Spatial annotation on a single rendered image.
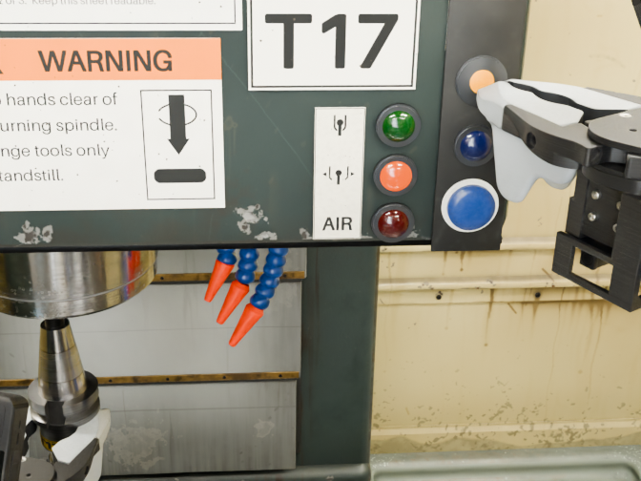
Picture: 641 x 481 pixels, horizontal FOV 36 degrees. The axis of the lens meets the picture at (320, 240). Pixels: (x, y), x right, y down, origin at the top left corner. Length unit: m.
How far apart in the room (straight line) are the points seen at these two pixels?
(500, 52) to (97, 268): 0.36
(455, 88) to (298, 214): 0.12
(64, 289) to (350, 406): 0.81
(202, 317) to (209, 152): 0.80
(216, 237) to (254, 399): 0.86
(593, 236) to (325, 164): 0.17
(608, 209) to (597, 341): 1.49
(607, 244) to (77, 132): 0.30
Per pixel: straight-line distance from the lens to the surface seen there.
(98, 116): 0.59
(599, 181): 0.49
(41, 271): 0.78
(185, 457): 1.52
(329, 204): 0.60
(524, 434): 2.07
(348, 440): 1.55
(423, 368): 1.93
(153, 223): 0.61
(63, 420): 0.93
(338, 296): 1.41
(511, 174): 0.55
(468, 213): 0.61
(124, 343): 1.40
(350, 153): 0.59
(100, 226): 0.61
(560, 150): 0.49
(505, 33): 0.59
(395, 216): 0.61
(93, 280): 0.78
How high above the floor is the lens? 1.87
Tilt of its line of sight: 26 degrees down
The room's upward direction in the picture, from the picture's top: 1 degrees clockwise
